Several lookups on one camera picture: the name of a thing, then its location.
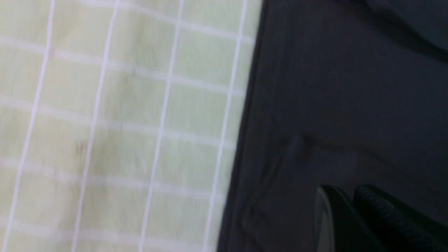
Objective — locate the dark gray long-sleeve shirt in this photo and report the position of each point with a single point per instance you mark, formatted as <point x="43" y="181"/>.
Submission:
<point x="345" y="93"/>

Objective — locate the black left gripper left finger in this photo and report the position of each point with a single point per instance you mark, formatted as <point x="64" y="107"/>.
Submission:
<point x="338" y="227"/>

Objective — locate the light green checkered tablecloth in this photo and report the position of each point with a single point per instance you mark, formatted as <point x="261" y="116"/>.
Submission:
<point x="119" y="121"/>

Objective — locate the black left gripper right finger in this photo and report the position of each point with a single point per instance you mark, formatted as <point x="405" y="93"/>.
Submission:
<point x="400" y="227"/>

